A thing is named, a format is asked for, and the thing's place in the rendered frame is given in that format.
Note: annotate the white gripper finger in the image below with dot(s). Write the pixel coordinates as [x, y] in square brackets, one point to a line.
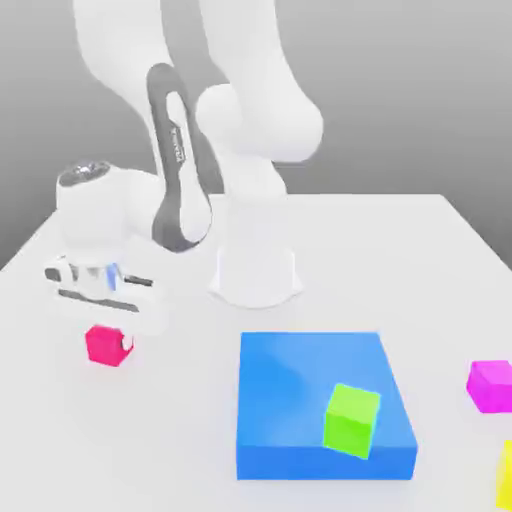
[127, 342]

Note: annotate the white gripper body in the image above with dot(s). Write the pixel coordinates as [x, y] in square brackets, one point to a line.
[120, 316]

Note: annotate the small red cube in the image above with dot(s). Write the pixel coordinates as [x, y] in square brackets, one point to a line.
[104, 346]

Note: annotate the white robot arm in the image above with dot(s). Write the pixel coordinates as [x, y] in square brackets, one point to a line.
[256, 120]

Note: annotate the small green cube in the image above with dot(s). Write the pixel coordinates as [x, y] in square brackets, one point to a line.
[348, 424]

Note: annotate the small magenta cube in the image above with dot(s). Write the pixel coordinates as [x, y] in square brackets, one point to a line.
[491, 386]

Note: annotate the small yellow cube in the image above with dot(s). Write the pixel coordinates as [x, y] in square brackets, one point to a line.
[504, 476]

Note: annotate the large blue box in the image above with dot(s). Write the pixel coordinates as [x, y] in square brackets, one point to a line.
[304, 404]

